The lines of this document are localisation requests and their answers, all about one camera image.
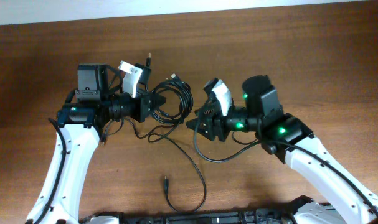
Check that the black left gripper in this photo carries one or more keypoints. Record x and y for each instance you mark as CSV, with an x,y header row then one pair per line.
x,y
145,107

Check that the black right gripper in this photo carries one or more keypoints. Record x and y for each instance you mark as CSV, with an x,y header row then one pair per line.
x,y
216,119

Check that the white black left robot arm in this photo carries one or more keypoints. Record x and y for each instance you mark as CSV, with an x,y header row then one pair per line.
x,y
103,94

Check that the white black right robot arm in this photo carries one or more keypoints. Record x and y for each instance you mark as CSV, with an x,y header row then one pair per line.
x,y
293,143

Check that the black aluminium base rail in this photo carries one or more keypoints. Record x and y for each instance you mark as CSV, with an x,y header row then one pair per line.
x,y
207,216

